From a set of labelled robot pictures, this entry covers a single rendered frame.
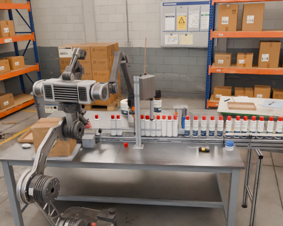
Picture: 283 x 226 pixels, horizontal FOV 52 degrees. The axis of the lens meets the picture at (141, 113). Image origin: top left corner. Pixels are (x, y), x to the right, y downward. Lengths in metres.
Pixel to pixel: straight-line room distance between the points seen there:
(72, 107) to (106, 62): 3.86
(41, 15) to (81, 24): 1.18
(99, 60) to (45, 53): 2.81
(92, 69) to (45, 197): 4.42
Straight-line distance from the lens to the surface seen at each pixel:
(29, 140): 3.00
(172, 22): 6.87
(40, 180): 2.06
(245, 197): 3.33
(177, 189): 3.16
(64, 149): 2.55
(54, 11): 8.25
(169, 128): 2.70
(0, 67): 6.53
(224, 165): 2.41
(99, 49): 6.04
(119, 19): 7.39
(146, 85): 2.46
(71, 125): 2.27
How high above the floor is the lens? 1.99
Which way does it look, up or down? 19 degrees down
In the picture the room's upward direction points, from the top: 2 degrees counter-clockwise
